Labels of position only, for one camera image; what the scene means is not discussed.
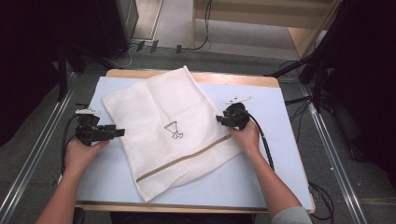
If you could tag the light blue mat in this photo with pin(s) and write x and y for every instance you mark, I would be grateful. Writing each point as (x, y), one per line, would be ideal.
(264, 174)

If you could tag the person's dark clothing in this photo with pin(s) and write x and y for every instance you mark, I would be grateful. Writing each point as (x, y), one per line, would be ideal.
(186, 218)

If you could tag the person's right hand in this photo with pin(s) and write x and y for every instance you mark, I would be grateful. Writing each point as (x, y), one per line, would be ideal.
(247, 140)

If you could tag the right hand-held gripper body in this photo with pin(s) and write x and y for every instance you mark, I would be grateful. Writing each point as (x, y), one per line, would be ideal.
(238, 115)

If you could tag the wooden table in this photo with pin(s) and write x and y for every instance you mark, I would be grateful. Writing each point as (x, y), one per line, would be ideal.
(124, 73)

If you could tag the light wooden shelf unit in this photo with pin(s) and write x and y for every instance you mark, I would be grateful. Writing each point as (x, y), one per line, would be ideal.
(249, 12)

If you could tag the black metal stand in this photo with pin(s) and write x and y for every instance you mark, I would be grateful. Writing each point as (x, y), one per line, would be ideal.
(62, 74)

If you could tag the white mesh laundry bag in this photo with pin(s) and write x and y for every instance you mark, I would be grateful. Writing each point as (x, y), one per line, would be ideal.
(168, 102)

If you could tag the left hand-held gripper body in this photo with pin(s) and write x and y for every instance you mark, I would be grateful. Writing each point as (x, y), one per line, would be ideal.
(88, 129)

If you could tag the black tripod stand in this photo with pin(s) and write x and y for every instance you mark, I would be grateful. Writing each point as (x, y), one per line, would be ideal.
(317, 81)

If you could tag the black cabinet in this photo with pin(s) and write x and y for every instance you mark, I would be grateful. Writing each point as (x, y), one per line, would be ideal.
(116, 25)

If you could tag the person's left hand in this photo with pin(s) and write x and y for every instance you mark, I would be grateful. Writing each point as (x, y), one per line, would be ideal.
(81, 155)

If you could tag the metal floor rail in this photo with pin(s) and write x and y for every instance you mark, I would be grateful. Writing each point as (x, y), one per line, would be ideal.
(336, 161)
(34, 146)

